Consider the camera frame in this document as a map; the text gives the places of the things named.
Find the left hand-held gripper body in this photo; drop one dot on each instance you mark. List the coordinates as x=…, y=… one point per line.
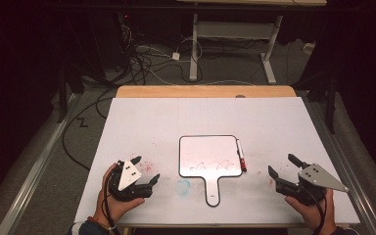
x=129, y=176

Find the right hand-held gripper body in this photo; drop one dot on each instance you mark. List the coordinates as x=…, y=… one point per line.
x=316, y=178

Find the white marker with red cap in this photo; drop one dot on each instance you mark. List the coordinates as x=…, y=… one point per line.
x=241, y=155

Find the person's left hand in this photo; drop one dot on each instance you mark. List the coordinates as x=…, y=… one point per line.
x=116, y=207

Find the person's right hand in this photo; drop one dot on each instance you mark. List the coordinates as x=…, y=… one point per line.
x=311, y=215

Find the white table cover sheet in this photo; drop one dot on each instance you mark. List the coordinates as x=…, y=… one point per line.
x=160, y=130

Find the black metal stand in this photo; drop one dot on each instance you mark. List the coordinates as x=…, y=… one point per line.
x=62, y=98
x=331, y=107

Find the grey round table grommet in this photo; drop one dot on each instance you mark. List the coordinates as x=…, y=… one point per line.
x=240, y=96

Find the wooden table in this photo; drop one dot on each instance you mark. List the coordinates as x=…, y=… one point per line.
x=192, y=91

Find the white power adapter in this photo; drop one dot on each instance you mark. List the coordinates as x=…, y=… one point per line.
x=175, y=56

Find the aluminium floor rail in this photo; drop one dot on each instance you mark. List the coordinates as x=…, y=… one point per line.
x=29, y=182
x=346, y=153

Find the white metal frame desk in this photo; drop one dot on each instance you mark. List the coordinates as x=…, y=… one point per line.
x=235, y=31

